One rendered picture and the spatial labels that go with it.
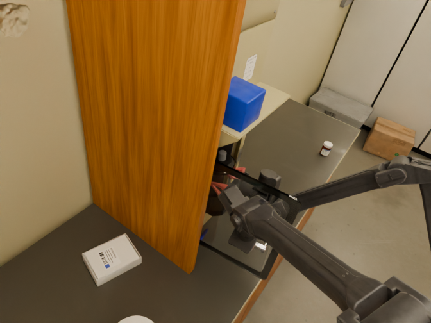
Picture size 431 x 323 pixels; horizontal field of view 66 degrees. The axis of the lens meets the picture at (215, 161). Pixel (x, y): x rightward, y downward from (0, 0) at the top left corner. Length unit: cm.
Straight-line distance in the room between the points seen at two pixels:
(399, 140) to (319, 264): 327
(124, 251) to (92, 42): 68
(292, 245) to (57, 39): 81
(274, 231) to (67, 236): 87
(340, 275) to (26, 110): 89
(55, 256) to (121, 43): 77
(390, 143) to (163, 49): 325
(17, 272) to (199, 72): 90
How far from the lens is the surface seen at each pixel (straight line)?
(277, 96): 107
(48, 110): 112
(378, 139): 381
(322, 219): 291
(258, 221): 71
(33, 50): 103
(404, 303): 53
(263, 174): 110
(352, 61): 400
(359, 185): 100
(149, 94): 86
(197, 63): 73
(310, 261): 60
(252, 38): 96
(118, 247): 124
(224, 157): 114
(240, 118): 84
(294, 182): 166
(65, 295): 122
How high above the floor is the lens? 200
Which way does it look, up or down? 41 degrees down
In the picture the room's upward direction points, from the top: 11 degrees clockwise
